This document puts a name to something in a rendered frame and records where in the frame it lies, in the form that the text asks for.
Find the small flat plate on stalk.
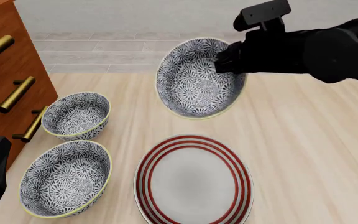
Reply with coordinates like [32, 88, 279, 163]
[232, 0, 292, 33]

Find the black white patterned bowl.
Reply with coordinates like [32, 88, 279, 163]
[18, 139, 113, 220]
[155, 37, 249, 121]
[41, 91, 111, 142]

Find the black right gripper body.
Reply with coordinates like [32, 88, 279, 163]
[240, 29, 291, 75]

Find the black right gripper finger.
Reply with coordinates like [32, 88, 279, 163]
[214, 41, 246, 76]

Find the wooden cabinet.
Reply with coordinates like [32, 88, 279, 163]
[0, 0, 59, 173]

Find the white plate with red rings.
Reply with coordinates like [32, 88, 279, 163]
[134, 134, 255, 224]

